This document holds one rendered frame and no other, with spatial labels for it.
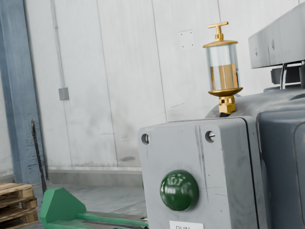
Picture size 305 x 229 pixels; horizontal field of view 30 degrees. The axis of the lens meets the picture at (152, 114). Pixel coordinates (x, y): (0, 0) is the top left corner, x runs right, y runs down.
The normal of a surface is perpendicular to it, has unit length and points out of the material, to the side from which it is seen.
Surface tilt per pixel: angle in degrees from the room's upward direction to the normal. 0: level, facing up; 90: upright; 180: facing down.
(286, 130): 90
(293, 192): 90
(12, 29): 90
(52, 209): 76
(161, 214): 90
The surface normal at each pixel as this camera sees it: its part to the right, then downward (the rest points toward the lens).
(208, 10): -0.66, 0.12
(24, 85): 0.74, -0.06
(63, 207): 0.69, -0.30
